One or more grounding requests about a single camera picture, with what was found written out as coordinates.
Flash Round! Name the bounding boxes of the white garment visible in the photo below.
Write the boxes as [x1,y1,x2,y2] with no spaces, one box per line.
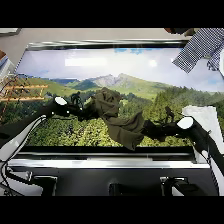
[181,105,223,164]

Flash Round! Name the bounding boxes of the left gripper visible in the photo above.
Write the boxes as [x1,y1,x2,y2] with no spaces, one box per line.
[67,105,87,121]

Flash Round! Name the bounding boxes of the checked shirt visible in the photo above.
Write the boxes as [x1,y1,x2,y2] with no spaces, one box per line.
[172,28,224,74]

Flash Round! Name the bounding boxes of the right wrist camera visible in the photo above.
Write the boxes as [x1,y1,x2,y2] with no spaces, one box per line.
[164,106,176,124]

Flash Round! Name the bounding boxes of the silver frame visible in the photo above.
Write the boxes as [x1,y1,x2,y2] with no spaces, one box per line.
[0,151,221,197]

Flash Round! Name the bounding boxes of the brown clothes hanger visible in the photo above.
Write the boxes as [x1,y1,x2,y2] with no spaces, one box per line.
[0,94,46,103]
[3,75,50,91]

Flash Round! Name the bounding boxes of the olive green pants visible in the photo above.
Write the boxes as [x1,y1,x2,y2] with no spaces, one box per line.
[82,87,146,152]

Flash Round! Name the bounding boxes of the black cable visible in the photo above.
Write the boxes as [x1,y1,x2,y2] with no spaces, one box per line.
[0,159,16,197]

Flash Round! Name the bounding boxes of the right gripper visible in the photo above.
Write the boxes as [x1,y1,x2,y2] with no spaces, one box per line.
[145,120,170,141]

